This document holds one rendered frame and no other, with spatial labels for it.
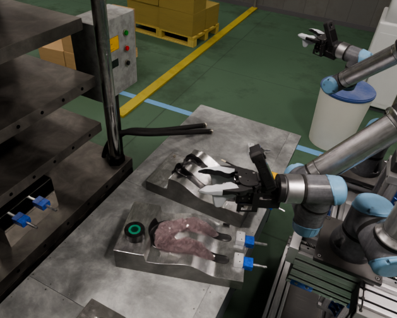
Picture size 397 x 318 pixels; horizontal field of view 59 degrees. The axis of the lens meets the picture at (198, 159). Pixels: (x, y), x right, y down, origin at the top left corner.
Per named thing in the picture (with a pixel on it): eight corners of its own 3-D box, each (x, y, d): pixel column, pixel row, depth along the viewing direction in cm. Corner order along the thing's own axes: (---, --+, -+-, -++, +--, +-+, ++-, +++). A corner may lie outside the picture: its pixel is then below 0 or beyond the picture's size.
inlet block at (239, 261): (265, 265, 141) (267, 257, 137) (265, 276, 137) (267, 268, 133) (233, 260, 142) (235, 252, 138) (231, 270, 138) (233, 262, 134)
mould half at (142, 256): (245, 236, 155) (248, 219, 148) (241, 289, 135) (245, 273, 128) (135, 217, 159) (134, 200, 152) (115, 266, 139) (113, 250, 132)
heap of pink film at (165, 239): (219, 229, 149) (221, 217, 144) (214, 265, 136) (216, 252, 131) (159, 219, 152) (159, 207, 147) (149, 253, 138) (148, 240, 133)
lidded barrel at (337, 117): (357, 135, 367) (380, 84, 329) (348, 161, 332) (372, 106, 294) (311, 121, 383) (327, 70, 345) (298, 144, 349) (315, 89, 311)
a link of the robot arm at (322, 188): (341, 214, 88) (353, 190, 83) (298, 212, 87) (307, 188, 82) (332, 192, 94) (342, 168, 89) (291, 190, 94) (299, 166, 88)
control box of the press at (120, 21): (147, 209, 270) (139, 10, 176) (124, 236, 248) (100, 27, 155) (123, 198, 276) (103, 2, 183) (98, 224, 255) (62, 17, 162)
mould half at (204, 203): (258, 193, 176) (263, 173, 168) (240, 228, 158) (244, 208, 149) (171, 160, 192) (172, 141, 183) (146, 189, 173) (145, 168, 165)
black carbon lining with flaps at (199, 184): (245, 186, 170) (248, 171, 164) (232, 207, 158) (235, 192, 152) (182, 162, 180) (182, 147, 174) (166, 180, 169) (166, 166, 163)
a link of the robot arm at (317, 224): (311, 210, 104) (322, 183, 97) (322, 241, 95) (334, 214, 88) (285, 209, 103) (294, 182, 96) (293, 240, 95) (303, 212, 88)
